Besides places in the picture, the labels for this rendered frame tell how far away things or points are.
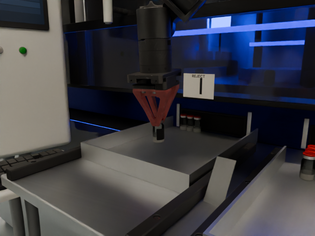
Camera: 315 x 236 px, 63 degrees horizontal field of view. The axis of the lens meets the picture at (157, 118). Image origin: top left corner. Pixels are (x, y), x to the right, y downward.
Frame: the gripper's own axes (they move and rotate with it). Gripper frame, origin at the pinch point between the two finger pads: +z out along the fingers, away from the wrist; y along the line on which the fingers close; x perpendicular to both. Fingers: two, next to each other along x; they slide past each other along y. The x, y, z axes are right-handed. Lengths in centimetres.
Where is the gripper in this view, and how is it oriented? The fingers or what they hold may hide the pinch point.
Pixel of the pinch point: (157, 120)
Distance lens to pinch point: 48.7
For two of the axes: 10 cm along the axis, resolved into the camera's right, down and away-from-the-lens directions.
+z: 0.4, 9.6, 2.8
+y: 4.0, -2.7, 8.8
